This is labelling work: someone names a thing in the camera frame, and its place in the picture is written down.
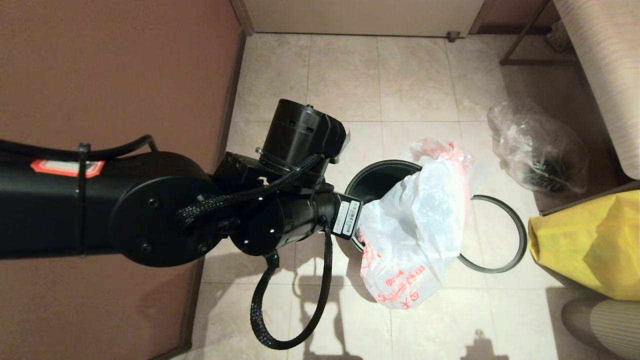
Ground black round trash bin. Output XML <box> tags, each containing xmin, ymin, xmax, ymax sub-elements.
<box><xmin>345</xmin><ymin>160</ymin><xmax>425</xmax><ymax>251</ymax></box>

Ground white plastic bag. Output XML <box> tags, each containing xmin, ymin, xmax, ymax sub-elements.
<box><xmin>357</xmin><ymin>159</ymin><xmax>474</xmax><ymax>310</ymax></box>

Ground used white bag red trim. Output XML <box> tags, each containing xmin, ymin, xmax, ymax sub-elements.
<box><xmin>407</xmin><ymin>138</ymin><xmax>476</xmax><ymax>172</ymax></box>

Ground black bin retaining ring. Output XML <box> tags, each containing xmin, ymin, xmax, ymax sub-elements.
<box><xmin>457</xmin><ymin>195</ymin><xmax>528</xmax><ymax>274</ymax></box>

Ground clear plastic bag dark contents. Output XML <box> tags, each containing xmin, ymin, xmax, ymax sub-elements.
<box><xmin>487</xmin><ymin>100</ymin><xmax>589</xmax><ymax>196</ymax></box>

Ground yellow fabric bag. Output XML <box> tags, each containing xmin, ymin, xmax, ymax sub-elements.
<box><xmin>527</xmin><ymin>190</ymin><xmax>640</xmax><ymax>302</ymax></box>

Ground dark brown wooden board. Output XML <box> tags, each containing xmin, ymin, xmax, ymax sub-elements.
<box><xmin>539</xmin><ymin>181</ymin><xmax>640</xmax><ymax>218</ymax></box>

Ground grey mesh bundle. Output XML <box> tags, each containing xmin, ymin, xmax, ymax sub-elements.
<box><xmin>545</xmin><ymin>20</ymin><xmax>572</xmax><ymax>53</ymax></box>

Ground grey ribbed round pouf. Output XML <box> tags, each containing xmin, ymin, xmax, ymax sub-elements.
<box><xmin>560</xmin><ymin>297</ymin><xmax>640</xmax><ymax>360</ymax></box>

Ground beige striped furniture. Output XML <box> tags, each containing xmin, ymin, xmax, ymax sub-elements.
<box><xmin>551</xmin><ymin>0</ymin><xmax>640</xmax><ymax>181</ymax></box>

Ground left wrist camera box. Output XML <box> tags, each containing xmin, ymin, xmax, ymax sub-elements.
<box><xmin>332</xmin><ymin>199</ymin><xmax>362</xmax><ymax>239</ymax></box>

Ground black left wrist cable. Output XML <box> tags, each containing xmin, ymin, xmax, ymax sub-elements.
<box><xmin>0</xmin><ymin>135</ymin><xmax>335</xmax><ymax>351</ymax></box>

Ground dark metal frame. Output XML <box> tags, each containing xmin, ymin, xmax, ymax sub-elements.
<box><xmin>498</xmin><ymin>0</ymin><xmax>576</xmax><ymax>67</ymax></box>

